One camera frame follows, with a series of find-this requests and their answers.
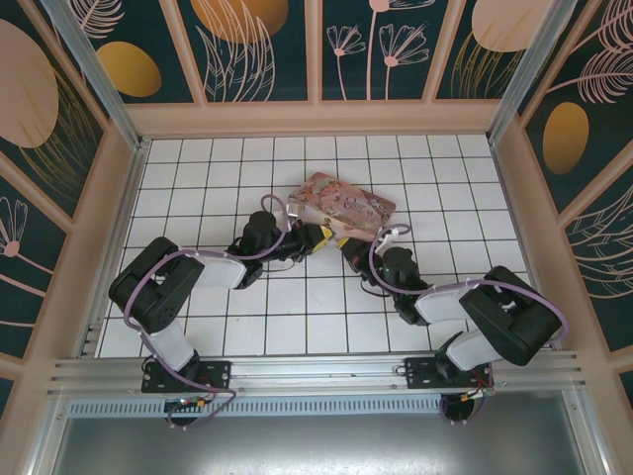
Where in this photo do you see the pink illustrated tin box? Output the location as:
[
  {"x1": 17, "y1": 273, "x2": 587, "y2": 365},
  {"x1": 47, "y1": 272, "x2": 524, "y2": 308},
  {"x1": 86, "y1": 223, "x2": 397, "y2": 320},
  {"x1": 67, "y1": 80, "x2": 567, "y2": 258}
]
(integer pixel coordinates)
[{"x1": 287, "y1": 171, "x2": 399, "y2": 243}]

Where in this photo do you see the grey metal sheet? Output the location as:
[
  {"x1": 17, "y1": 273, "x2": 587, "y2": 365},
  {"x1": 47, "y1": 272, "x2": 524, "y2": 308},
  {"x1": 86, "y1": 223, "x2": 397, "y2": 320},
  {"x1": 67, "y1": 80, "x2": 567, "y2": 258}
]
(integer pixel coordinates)
[{"x1": 46, "y1": 416, "x2": 602, "y2": 475}]

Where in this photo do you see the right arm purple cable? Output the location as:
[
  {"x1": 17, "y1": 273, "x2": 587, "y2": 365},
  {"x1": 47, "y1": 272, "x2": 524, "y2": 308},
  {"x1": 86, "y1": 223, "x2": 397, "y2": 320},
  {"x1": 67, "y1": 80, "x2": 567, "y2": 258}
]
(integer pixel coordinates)
[{"x1": 368, "y1": 225, "x2": 570, "y2": 427}]

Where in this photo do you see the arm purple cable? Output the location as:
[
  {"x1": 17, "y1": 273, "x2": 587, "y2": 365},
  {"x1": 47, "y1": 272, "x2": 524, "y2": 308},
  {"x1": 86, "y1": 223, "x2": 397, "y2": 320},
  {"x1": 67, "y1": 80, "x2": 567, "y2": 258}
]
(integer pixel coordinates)
[
  {"x1": 123, "y1": 194, "x2": 298, "y2": 431},
  {"x1": 368, "y1": 225, "x2": 570, "y2": 427}
]

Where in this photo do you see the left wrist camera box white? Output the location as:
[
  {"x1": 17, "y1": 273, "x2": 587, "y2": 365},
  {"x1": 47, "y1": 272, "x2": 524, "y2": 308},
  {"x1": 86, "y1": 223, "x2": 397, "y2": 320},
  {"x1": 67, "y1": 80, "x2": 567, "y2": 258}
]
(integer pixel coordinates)
[{"x1": 281, "y1": 197, "x2": 301, "y2": 232}]

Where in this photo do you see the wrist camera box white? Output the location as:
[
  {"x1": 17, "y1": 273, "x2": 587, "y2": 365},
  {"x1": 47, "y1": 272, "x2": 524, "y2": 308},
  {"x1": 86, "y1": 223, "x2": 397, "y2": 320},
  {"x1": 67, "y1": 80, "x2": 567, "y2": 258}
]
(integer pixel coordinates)
[
  {"x1": 378, "y1": 225, "x2": 411, "y2": 248},
  {"x1": 281, "y1": 197, "x2": 301, "y2": 232}
]

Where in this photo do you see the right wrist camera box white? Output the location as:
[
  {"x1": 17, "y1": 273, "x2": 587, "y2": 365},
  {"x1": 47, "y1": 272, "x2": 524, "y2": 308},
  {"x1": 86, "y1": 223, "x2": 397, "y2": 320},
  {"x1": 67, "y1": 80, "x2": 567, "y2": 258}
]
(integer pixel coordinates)
[{"x1": 378, "y1": 225, "x2": 411, "y2": 248}]

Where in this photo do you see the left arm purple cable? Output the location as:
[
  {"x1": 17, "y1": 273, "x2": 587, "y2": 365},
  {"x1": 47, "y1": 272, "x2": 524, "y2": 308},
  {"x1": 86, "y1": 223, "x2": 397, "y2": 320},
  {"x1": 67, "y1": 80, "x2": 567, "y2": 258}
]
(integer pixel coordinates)
[{"x1": 123, "y1": 194, "x2": 298, "y2": 431}]

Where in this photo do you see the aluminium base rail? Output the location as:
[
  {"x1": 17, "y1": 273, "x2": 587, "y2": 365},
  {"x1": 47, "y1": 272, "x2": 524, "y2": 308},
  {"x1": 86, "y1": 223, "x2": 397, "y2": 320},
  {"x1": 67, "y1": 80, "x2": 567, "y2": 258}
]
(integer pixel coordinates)
[{"x1": 46, "y1": 349, "x2": 588, "y2": 398}]

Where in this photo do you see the slotted grey cable duct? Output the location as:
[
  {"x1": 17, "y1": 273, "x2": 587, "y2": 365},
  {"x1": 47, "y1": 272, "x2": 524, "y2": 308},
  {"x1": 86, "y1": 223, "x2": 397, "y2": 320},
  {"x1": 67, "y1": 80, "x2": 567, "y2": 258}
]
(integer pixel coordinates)
[{"x1": 66, "y1": 399, "x2": 570, "y2": 418}]

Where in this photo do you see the aluminium frame post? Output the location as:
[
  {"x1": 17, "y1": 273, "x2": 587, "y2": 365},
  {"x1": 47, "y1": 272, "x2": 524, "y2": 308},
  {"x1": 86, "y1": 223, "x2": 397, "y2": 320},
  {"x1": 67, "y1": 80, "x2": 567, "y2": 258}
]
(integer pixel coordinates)
[
  {"x1": 487, "y1": 0, "x2": 565, "y2": 144},
  {"x1": 40, "y1": 0, "x2": 152, "y2": 153}
]

